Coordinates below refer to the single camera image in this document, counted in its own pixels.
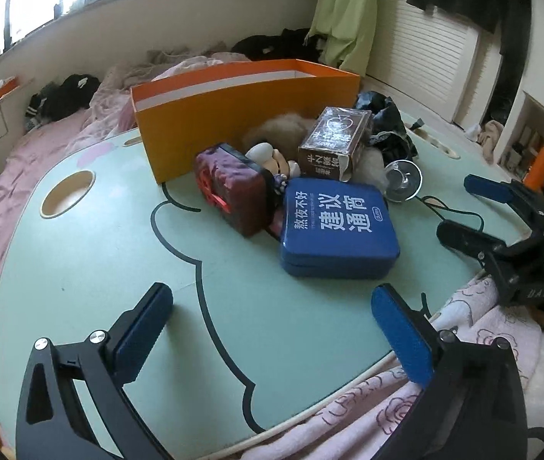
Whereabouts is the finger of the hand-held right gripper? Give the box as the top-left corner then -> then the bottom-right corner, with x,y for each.
436,220 -> 541,288
464,174 -> 544,216

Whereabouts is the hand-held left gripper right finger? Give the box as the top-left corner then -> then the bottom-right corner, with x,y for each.
371,284 -> 529,460

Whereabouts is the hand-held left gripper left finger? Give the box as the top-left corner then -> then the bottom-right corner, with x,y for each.
15,282 -> 174,460

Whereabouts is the black lace cloth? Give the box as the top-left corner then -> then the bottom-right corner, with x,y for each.
353,91 -> 419,164

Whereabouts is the blue tin box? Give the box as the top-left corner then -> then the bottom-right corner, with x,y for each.
279,177 -> 401,279

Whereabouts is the brown printed carton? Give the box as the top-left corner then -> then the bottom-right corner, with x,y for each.
297,107 -> 373,183

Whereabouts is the dark red pouch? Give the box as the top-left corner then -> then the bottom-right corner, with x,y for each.
193,143 -> 277,238

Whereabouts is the cartoon doll figurine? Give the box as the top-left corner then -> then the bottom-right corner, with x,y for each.
244,142 -> 302,197

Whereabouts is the beige fur ball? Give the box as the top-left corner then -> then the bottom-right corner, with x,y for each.
242,114 -> 323,161

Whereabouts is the orange cardboard box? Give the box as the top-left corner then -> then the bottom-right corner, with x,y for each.
130,59 -> 361,185

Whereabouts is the beige cloth bundle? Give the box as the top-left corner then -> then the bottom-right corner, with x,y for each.
478,120 -> 505,164

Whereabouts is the orange bottle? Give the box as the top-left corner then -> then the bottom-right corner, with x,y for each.
526,143 -> 544,192

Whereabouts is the white shelf unit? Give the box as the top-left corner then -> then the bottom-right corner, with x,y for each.
493,91 -> 544,202

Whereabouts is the silver metal bowl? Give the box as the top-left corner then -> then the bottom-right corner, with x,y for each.
384,159 -> 424,203

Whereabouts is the floral pink white blanket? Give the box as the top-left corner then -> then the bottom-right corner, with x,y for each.
243,275 -> 544,460

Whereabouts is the white louvered door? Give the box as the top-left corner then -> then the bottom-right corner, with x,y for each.
368,0 -> 484,130

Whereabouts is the light green curtain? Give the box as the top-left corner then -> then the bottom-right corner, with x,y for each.
309,0 -> 379,75

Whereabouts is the small black clothes pile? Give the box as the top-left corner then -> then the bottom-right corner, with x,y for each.
25,74 -> 102,125

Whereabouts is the large black clothes pile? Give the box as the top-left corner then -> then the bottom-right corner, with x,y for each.
231,29 -> 330,63

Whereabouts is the beige crumpled cloth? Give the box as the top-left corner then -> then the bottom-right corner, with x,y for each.
147,48 -> 191,65

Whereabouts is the black cable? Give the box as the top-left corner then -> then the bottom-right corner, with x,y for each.
418,195 -> 486,233

